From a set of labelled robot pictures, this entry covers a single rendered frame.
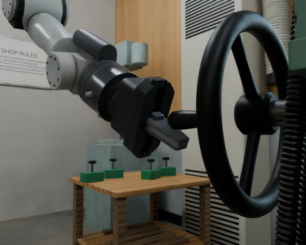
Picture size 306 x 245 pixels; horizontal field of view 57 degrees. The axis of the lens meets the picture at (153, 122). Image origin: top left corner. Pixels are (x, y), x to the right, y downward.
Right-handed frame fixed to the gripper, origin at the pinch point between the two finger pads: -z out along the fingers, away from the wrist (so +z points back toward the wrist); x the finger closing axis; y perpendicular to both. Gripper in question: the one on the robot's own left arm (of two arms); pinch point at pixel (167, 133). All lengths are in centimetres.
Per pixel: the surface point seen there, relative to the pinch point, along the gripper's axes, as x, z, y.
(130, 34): -40, 232, 173
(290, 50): 14.7, -10.0, 1.8
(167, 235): -109, 43, 79
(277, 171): -5.0, -9.7, 17.9
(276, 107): 6.6, -7.8, 10.7
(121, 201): -73, 49, 42
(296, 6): 18.5, -7.5, 4.6
